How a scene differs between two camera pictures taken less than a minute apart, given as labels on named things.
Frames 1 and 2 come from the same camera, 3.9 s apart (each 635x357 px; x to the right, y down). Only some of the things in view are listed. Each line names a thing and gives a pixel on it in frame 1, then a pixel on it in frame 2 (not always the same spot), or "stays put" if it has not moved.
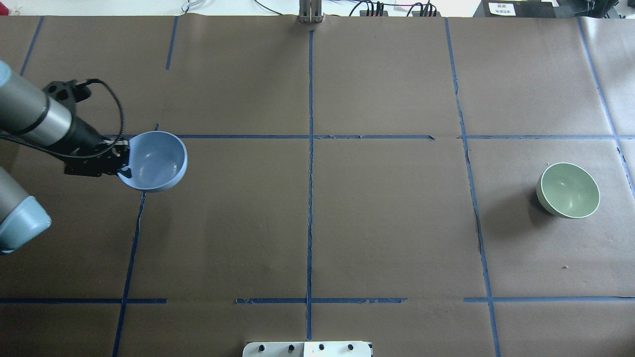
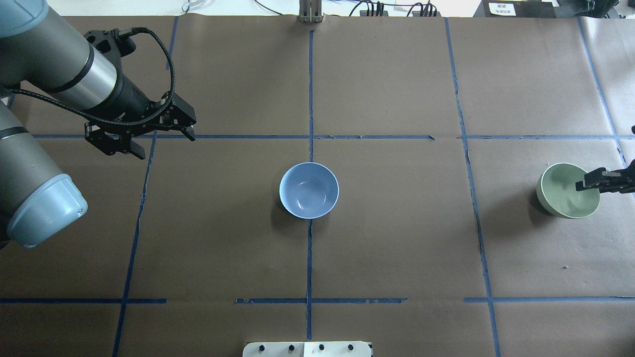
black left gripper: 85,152 to 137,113
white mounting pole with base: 308,349 stays put
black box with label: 515,9 stays put
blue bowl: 158,160 to 309,190
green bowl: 568,191 stays put
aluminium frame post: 310,12 stays put
